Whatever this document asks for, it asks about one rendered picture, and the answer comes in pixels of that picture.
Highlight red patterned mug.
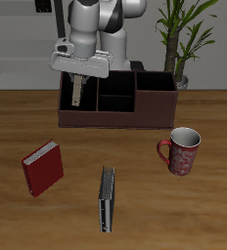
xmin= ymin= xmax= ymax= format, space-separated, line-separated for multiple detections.
xmin=157 ymin=126 xmax=203 ymax=178

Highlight dark brown desk caddy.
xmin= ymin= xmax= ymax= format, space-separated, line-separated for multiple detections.
xmin=57 ymin=69 xmax=179 ymax=131

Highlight yellow book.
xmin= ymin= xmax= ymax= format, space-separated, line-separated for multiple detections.
xmin=70 ymin=74 xmax=84 ymax=107

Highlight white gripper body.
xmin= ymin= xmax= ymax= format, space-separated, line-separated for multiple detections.
xmin=49 ymin=50 xmax=114 ymax=79

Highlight black book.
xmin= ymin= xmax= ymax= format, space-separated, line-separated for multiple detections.
xmin=98 ymin=165 xmax=116 ymax=233

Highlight red book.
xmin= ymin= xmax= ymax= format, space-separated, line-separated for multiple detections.
xmin=21 ymin=140 xmax=65 ymax=198

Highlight green pot plant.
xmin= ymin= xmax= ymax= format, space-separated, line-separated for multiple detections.
xmin=155 ymin=0 xmax=219 ymax=92

